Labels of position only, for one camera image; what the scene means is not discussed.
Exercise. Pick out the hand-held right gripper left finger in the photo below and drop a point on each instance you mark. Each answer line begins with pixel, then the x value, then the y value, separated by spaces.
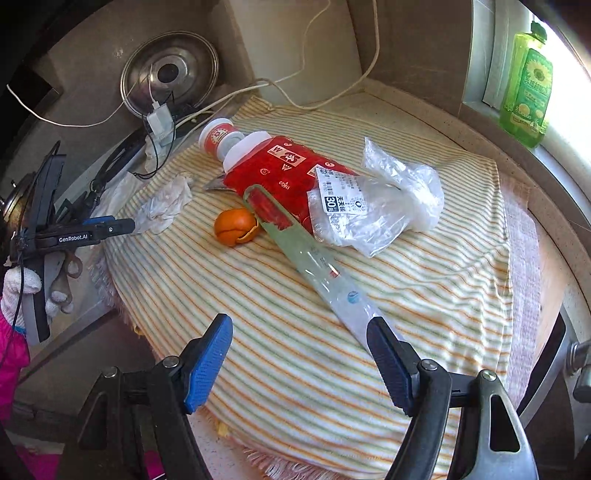
pixel 207 369

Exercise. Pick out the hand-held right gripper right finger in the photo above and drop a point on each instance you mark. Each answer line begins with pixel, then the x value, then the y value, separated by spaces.
pixel 390 369

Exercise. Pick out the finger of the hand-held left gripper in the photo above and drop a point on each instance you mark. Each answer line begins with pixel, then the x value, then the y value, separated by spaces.
pixel 117 227
pixel 104 220

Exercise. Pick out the white tissue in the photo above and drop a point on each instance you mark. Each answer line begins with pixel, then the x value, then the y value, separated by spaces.
pixel 164 205

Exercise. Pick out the long clear plastic wrapper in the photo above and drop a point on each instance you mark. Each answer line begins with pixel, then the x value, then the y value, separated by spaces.
pixel 318 272

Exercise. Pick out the small white red-label bottle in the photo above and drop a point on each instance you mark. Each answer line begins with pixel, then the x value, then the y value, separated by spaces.
pixel 220 138

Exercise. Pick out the person's left forearm pink sleeve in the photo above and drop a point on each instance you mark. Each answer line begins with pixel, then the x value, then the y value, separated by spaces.
pixel 11 360

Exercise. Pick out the person's left hand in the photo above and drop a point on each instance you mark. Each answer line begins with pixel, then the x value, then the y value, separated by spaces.
pixel 21 286

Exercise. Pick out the white plastic sheet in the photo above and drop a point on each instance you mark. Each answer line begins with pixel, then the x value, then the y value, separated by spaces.
pixel 120 194

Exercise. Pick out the striped cloth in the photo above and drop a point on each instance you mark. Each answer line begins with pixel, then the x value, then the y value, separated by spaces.
pixel 300 346

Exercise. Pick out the white charger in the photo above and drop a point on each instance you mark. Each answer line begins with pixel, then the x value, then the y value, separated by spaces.
pixel 159 122

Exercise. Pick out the orange peel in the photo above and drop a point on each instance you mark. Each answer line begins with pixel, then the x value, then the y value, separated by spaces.
pixel 231 227

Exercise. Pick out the clear crumpled plastic bag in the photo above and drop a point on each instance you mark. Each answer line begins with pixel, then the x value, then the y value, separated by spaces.
pixel 383 203

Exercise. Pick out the red snack bag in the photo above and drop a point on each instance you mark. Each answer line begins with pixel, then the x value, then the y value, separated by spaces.
pixel 277 175

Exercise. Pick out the steel pot lid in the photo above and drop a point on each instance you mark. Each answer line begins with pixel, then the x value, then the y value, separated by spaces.
pixel 194 60

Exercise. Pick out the silver metal fixture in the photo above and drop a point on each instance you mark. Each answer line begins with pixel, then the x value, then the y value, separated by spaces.
pixel 579 355

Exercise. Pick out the green dish soap bottle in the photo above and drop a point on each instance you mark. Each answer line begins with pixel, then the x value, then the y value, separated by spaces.
pixel 528 87

